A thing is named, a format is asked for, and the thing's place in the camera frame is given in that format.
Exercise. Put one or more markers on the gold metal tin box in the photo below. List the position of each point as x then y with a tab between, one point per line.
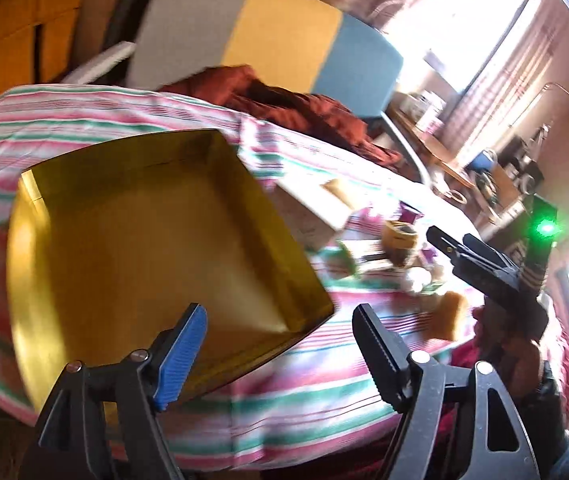
108	245

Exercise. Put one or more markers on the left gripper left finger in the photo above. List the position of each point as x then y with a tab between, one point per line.
71	440

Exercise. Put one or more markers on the white cardboard box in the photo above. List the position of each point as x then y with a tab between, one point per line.
312	213

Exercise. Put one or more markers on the yellow sponge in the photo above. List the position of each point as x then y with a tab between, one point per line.
447	320

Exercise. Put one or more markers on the wooden side table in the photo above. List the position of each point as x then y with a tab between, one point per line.
428	148

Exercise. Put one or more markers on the blue bag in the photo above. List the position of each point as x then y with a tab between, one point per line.
483	161

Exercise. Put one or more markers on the white boxes on table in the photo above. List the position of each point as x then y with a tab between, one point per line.
422	108

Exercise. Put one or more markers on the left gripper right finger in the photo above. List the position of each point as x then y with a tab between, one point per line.
462	419

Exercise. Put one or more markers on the striped pink green tablecloth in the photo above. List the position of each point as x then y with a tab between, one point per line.
311	413

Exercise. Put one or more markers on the rust red jacket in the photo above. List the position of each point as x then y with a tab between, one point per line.
323	118

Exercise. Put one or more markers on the person's right hand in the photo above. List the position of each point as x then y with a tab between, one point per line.
520	366

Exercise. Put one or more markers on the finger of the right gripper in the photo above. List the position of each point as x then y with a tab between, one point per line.
486	256
459	253

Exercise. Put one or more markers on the grey yellow blue armchair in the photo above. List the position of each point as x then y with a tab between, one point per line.
303	46

